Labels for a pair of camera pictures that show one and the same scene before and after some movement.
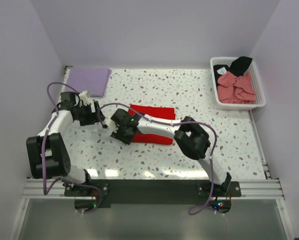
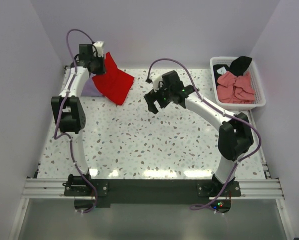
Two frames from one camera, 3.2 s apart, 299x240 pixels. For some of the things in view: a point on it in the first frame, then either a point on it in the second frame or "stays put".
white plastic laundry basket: (260, 100) stays put
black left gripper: (93, 117) to (102, 70)
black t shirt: (238, 68) stays put
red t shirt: (165, 113) to (115, 84)
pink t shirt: (240, 90) stays put
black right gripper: (117, 135) to (153, 97)
